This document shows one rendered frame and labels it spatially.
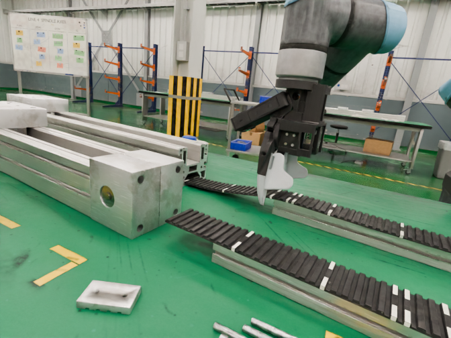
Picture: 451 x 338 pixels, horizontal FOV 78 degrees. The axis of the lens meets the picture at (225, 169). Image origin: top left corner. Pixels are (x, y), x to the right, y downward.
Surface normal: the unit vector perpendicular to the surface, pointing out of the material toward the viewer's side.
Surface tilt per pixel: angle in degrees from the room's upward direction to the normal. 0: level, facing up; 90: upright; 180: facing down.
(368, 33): 122
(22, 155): 90
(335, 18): 101
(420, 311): 0
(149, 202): 90
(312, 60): 90
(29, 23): 90
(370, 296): 0
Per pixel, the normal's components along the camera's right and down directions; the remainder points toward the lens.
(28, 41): -0.12, 0.26
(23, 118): 0.84, 0.22
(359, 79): -0.45, 0.20
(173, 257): 0.10, -0.96
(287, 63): -0.68, 0.15
